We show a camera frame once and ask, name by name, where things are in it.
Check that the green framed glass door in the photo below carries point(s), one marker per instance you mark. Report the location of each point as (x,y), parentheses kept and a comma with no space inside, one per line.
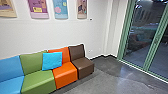
(125,33)

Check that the brown sofa chair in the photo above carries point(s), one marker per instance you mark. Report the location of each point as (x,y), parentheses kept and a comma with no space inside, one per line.
(82,63)

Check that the orange sofa chair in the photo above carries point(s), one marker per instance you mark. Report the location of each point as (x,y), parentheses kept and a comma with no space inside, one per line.
(65,75)

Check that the cyan pillow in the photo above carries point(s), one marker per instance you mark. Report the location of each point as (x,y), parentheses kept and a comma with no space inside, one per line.
(52,61)

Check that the green sofa chair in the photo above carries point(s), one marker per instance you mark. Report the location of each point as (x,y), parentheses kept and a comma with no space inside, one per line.
(36,81)

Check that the blue sofa chair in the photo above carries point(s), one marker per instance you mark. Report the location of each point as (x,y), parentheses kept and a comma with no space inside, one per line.
(10,75)

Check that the white wall outlet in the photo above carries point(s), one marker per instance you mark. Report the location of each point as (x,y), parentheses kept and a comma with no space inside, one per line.
(89,51)

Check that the pink wall poster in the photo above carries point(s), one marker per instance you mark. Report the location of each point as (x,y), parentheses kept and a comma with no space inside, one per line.
(82,8)

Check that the light blue wall poster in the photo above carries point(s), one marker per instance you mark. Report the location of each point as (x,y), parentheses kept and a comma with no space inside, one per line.
(60,8)

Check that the yellow wall poster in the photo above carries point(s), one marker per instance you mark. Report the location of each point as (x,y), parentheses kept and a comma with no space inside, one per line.
(6,8)

